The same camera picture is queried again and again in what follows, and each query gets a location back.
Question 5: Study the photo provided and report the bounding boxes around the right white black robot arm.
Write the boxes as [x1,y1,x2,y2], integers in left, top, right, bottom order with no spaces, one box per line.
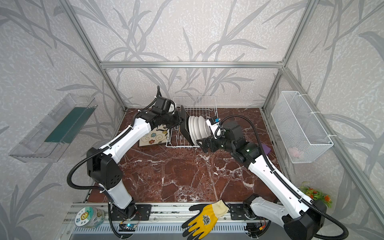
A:
[197,119,349,240]

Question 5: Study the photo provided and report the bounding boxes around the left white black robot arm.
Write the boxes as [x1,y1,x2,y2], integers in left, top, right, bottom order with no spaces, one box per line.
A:
[67,91,187,219]

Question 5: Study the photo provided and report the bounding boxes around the purple pink brush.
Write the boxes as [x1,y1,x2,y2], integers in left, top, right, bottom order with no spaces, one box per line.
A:
[262,144,272,155]

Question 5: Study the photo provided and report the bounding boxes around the pink object in basket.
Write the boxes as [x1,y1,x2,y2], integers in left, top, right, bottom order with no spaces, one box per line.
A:
[288,147,304,159]

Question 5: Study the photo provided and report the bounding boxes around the yellow black work glove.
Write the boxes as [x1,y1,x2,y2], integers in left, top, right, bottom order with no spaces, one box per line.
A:
[182,200,229,240]

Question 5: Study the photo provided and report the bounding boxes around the green circuit board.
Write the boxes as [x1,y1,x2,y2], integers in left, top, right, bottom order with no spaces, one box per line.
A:
[119,222,139,233]

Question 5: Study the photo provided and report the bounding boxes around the artificial flower plant pot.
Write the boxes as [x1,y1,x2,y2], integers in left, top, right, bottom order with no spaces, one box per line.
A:
[299,182,333,208]

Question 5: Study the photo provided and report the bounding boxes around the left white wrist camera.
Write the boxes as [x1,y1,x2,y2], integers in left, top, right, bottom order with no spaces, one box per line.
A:
[168,101,176,114]

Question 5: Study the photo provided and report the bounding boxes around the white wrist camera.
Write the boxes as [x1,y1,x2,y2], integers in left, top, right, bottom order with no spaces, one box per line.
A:
[206,116,222,139]
[168,101,176,114]

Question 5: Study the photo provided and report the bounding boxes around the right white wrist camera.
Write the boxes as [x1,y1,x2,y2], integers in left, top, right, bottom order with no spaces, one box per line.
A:
[206,116,222,139]

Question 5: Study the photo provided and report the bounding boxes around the white wire dish rack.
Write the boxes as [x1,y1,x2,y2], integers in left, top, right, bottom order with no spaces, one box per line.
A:
[166,96,218,149]

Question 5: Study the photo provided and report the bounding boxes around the white wire mesh wall basket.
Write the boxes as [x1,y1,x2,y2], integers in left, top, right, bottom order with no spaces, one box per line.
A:
[271,91,334,164]

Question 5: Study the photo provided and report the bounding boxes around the clear acrylic wall shelf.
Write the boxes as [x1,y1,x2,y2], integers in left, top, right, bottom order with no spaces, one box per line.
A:
[9,94,98,163]

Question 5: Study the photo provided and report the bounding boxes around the aluminium mounting rail base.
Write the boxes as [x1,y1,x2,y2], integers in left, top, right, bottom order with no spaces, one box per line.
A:
[55,202,319,240]

